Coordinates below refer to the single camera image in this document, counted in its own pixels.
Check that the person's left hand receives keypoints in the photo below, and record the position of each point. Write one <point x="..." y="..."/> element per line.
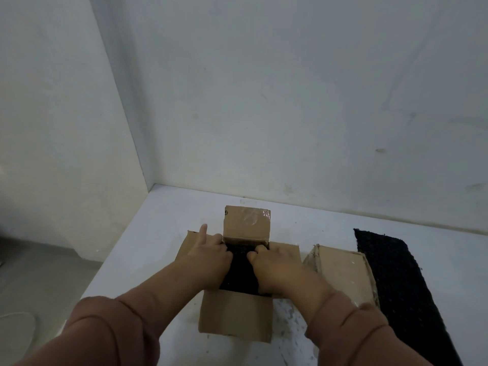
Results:
<point x="206" y="262"/>

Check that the person's right hand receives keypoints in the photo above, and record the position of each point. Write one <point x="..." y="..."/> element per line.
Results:
<point x="280" y="272"/>

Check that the person's left little finger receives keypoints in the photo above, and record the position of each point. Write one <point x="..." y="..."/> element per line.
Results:
<point x="203" y="234"/>

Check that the person's right fingers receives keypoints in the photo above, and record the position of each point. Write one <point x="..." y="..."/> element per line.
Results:
<point x="257" y="257"/>

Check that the black knitted cloth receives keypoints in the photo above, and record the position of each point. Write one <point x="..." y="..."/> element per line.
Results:
<point x="241" y="274"/>

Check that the person's right forearm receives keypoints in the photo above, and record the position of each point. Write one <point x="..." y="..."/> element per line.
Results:
<point x="354" y="335"/>

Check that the person's left forearm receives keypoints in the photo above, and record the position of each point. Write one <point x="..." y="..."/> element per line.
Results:
<point x="114" y="323"/>

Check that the open cardboard box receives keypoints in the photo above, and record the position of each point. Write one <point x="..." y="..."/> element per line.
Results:
<point x="236" y="316"/>

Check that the closed taped cardboard box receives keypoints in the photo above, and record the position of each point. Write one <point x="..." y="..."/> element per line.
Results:
<point x="343" y="270"/>

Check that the long black knitted scarf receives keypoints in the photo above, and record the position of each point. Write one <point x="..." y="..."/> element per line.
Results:
<point x="404" y="285"/>

